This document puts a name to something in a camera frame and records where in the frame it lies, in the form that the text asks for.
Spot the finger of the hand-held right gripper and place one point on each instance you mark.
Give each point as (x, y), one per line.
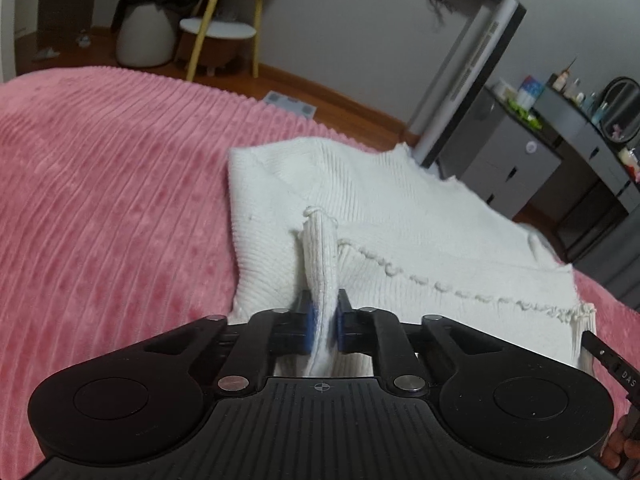
(595, 347)

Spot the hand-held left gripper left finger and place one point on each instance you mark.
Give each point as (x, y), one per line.
(310, 327)

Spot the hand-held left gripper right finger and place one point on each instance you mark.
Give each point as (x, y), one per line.
(342, 327)

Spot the white ribbed knit sweater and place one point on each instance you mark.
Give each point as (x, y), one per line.
(400, 220)

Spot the person's right hand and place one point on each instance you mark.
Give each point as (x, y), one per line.
(614, 447)

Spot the grey vanity desk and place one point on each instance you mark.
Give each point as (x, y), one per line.
(595, 175)

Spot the glass jar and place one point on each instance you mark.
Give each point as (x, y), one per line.
(628, 155)

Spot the grey drawer cabinet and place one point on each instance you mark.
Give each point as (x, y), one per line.
(510, 165)

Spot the small pink figurine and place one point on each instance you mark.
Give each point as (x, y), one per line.
(617, 132)

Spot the bathroom scale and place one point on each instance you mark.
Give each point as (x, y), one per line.
(291, 105)

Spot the clear cosmetic bottle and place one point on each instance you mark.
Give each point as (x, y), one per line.
(602, 110)

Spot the pink ribbed blanket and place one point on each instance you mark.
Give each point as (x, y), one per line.
(100, 210)

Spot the round vanity mirror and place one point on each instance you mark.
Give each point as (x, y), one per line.
(620, 107)

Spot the blue cosmetic bottle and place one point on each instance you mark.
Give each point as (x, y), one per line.
(591, 104)

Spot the green packet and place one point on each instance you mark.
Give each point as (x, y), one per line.
(525, 112)

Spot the white cosmetic bottle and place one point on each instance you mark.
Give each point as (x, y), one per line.
(580, 96)

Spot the blue and white box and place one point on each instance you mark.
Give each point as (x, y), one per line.
(530, 92)

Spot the reed diffuser bottle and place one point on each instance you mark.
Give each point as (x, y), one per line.
(562, 82)

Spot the white tissue box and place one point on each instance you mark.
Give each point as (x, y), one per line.
(505, 89)

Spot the white tower air conditioner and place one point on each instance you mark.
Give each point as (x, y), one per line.
(465, 80)

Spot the round side table yellow legs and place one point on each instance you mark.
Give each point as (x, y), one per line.
(225, 20)

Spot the white round stool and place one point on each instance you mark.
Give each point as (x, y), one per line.
(145, 37)

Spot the small shoe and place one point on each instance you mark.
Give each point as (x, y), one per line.
(82, 40)

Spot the grey slipper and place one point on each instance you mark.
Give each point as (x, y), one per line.
(46, 53)

